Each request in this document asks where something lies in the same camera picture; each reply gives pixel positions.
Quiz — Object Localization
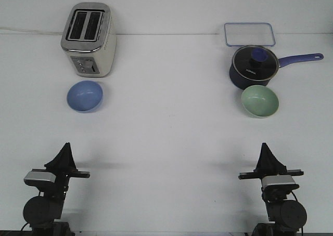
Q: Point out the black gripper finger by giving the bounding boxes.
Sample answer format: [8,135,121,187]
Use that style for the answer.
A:
[254,142,266,173]
[265,144,286,174]
[44,142,68,172]
[67,142,78,173]

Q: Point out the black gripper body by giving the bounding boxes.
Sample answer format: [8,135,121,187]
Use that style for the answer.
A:
[32,169,90,202]
[238,169,304,202]

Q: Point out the green bowl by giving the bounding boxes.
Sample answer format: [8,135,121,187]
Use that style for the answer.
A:
[240,85,279,118]

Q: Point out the blue bowl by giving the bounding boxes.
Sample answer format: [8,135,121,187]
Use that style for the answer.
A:
[66,81,104,113]

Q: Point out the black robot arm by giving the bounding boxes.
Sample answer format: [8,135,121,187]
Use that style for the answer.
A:
[238,142,308,235]
[23,142,90,235]

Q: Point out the glass pot lid blue knob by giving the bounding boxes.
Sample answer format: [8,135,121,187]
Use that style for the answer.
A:
[232,45,279,81]

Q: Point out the silver two-slot toaster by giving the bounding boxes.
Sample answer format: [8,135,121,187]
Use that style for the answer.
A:
[60,2,117,77]

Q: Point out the clear container lid blue rim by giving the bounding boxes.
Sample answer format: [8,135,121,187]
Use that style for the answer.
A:
[224,22,276,47]

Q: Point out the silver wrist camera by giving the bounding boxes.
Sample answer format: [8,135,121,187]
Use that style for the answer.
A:
[23,171,56,187]
[261,175,299,191]

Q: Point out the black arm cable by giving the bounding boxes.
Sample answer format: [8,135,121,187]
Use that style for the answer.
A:
[291,190,306,236]

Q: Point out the blue saucepan with handle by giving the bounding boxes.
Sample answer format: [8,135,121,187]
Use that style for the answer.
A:
[229,53,324,89]

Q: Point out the white toaster power cord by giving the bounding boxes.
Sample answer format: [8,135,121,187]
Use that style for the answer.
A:
[0,25,63,35]

